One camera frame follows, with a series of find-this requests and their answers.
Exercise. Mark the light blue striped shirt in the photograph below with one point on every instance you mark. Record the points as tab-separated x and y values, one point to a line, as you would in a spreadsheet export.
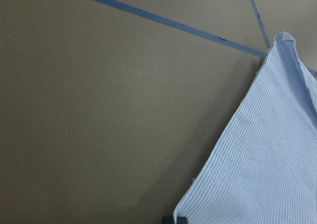
263	168

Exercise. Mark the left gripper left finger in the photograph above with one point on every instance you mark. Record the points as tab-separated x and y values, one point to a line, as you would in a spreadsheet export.
168	220

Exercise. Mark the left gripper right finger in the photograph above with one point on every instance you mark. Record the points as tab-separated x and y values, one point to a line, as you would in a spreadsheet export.
182	220

